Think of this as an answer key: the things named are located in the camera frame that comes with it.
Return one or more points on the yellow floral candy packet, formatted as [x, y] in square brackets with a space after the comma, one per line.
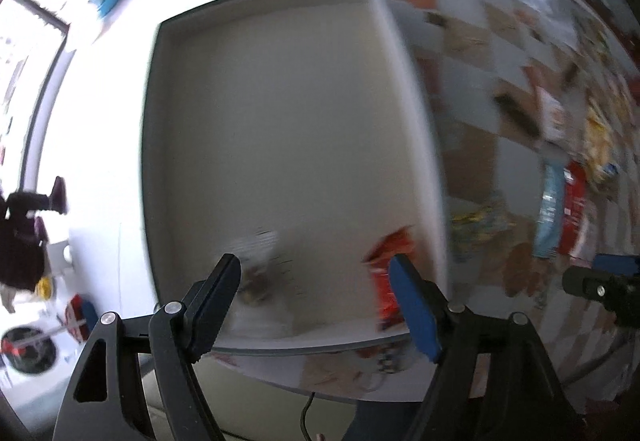
[472, 230]

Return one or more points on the red gold candy packet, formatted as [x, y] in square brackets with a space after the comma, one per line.
[381, 261]

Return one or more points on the white cardboard box tray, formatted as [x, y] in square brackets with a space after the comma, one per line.
[304, 121]

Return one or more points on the light blue snack bar packet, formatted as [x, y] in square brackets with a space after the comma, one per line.
[551, 211]

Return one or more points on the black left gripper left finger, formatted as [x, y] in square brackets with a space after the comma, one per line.
[180, 334]

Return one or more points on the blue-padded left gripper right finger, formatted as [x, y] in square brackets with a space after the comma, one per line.
[446, 338]

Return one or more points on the small clear nut packet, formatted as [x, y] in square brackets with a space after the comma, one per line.
[256, 253]

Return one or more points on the yellow white chips bag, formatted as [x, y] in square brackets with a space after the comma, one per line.
[599, 150]

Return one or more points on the dark purple clothing item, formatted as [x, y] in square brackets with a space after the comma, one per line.
[23, 234]

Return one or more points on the clear wrapped grey stick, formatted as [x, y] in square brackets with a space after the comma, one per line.
[517, 114]

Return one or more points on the pink crackers packet upper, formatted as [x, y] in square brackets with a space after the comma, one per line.
[552, 117]

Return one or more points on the red snack bar packet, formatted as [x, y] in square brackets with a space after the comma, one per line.
[574, 240]

